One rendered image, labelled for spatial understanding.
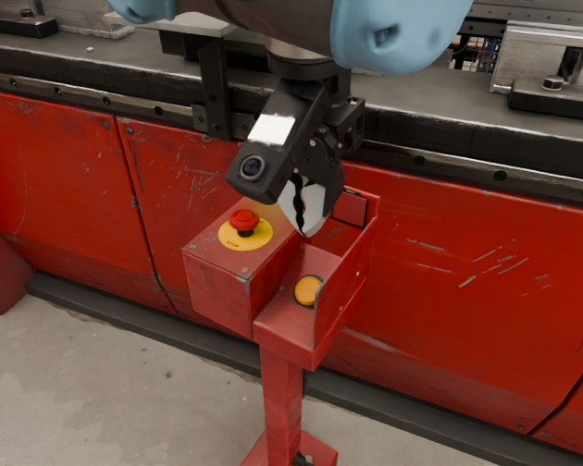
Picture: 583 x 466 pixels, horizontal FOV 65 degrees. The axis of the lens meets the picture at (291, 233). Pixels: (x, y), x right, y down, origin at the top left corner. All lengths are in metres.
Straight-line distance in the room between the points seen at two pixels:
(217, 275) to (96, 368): 0.98
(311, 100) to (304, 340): 0.30
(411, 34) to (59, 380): 1.44
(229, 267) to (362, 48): 0.41
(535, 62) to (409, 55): 0.62
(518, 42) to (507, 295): 0.42
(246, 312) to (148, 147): 0.50
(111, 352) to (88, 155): 0.66
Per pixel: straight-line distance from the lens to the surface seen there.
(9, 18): 1.20
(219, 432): 1.32
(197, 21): 0.67
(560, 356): 1.00
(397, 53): 0.19
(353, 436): 1.31
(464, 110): 0.75
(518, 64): 0.82
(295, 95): 0.41
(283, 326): 0.59
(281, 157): 0.38
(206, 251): 0.59
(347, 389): 1.32
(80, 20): 1.14
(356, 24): 0.19
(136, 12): 0.30
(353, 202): 0.60
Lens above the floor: 1.17
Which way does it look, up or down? 40 degrees down
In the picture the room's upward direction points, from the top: straight up
